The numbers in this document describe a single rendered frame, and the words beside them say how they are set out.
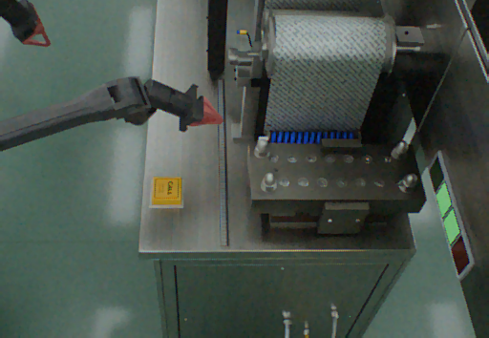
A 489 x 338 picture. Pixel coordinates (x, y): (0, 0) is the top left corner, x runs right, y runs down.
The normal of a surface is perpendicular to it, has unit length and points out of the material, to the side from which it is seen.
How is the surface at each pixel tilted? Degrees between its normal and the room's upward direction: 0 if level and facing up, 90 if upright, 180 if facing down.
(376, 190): 0
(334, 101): 90
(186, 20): 0
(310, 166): 0
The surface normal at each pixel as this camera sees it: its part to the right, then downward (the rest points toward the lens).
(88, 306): 0.07, -0.60
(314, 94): 0.04, 0.80
